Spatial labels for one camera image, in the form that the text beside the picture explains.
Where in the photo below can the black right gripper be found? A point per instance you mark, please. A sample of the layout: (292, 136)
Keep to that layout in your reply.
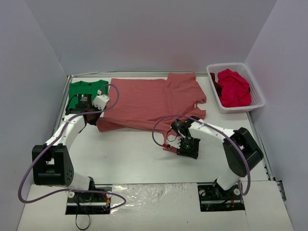
(187, 152)

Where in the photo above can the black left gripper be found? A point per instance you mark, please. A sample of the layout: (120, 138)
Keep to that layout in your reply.
(92, 118)

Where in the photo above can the salmon pink t-shirt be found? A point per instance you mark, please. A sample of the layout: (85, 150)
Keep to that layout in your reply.
(148, 104)

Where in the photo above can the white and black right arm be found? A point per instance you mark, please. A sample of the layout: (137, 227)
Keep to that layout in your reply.
(240, 148)

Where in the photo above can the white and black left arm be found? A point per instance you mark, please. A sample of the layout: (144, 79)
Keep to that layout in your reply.
(55, 167)

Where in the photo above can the green folded t-shirt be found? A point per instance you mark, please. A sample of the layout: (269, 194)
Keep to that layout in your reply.
(83, 89)

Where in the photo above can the dark red garment in basket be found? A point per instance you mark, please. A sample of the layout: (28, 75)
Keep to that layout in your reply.
(217, 87)

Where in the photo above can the magenta crumpled t-shirt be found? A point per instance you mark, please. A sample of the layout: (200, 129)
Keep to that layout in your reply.
(235, 89)

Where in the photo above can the white plastic basket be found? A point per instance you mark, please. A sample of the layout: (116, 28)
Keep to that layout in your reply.
(257, 97)

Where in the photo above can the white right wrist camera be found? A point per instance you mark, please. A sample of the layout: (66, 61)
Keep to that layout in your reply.
(172, 141)

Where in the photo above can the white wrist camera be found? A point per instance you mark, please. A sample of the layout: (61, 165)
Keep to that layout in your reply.
(100, 102)
(172, 141)

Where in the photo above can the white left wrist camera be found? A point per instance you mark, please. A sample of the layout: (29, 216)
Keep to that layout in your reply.
(100, 102)

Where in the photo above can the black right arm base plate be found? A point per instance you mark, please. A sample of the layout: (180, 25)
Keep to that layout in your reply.
(211, 200)

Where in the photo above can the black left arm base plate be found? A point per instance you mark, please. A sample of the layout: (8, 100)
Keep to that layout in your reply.
(87, 204)

